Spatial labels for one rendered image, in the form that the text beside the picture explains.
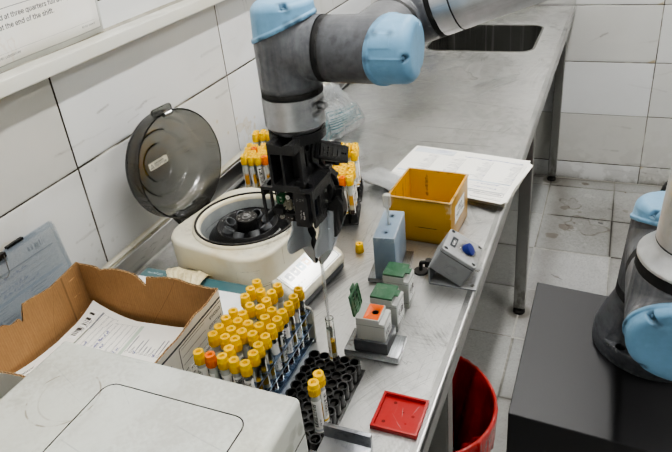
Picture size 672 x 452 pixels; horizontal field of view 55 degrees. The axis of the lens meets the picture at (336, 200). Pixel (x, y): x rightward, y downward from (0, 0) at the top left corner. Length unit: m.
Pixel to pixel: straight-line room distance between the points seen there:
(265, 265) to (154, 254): 0.35
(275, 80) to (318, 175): 0.14
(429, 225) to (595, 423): 0.56
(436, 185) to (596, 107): 2.05
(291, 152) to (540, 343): 0.46
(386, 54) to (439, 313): 0.58
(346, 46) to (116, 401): 0.41
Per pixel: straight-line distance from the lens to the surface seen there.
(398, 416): 0.97
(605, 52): 3.28
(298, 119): 0.76
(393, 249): 1.16
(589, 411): 0.91
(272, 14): 0.72
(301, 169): 0.78
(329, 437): 0.90
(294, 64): 0.73
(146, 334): 1.10
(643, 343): 0.76
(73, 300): 1.18
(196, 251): 1.18
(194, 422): 0.59
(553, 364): 0.95
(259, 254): 1.13
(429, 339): 1.09
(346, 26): 0.71
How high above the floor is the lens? 1.59
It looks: 28 degrees down
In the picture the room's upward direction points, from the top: 6 degrees counter-clockwise
